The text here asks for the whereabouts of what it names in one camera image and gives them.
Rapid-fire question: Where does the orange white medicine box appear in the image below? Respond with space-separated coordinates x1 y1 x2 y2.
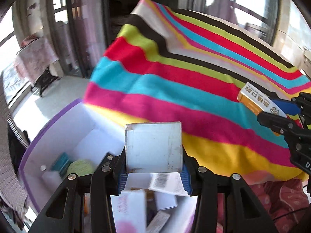
237 82 287 118

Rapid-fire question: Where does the teal topped small box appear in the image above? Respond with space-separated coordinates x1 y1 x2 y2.
50 153 72 177

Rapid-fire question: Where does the plain white cube box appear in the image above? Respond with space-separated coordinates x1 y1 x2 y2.
125 122 183 174

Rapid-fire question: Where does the red patterned bedding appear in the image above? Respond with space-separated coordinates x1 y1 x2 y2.
216 170 311 233

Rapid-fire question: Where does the green round sponge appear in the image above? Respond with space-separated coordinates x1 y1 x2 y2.
66 159 95 177

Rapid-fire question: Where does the white 105g soap box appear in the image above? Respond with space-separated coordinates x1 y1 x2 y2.
111 189 147 233

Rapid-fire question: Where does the purple white storage box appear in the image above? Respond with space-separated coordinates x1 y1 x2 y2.
18 98 199 233

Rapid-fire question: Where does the white barcode medicine box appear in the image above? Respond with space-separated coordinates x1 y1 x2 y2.
125 173 188 210

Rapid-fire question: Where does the striped colourful bed cloth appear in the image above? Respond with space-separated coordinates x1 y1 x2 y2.
84 0 310 184

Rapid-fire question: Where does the small table with pink cloth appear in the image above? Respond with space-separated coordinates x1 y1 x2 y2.
14 34 60 96

